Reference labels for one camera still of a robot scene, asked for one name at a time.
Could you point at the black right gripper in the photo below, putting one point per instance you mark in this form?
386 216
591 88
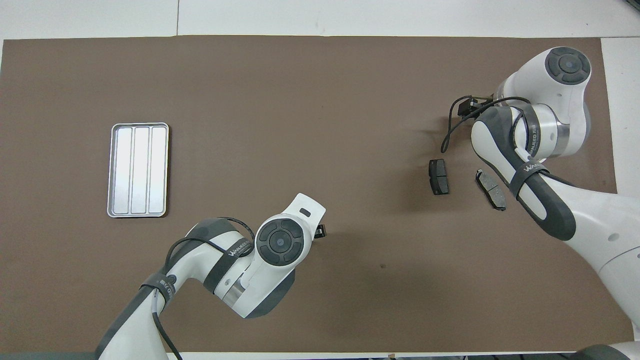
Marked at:
481 109

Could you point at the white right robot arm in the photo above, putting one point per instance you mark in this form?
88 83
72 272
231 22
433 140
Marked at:
600 225

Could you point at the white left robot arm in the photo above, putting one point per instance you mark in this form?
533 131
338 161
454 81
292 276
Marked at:
270 270

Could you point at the silver metal tray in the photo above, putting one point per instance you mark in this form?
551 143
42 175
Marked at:
140 165

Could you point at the dark grey short brake pad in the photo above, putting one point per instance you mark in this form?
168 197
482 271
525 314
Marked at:
439 177

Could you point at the dark grey long brake pad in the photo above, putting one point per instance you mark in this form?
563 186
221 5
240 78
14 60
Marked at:
491 190

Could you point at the brown table mat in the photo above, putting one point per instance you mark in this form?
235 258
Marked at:
275 125

